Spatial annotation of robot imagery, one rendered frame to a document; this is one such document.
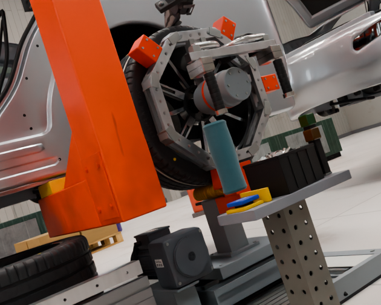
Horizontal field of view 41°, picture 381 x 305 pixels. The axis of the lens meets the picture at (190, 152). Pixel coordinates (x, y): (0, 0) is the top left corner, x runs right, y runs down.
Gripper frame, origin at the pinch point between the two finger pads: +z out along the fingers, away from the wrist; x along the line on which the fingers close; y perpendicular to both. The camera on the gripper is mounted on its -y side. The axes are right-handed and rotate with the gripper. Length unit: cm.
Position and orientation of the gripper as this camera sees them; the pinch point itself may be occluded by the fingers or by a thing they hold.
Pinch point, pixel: (166, 28)
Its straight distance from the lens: 219.2
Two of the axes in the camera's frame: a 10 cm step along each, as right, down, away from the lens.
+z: -3.3, 6.3, 7.0
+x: -5.3, -7.4, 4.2
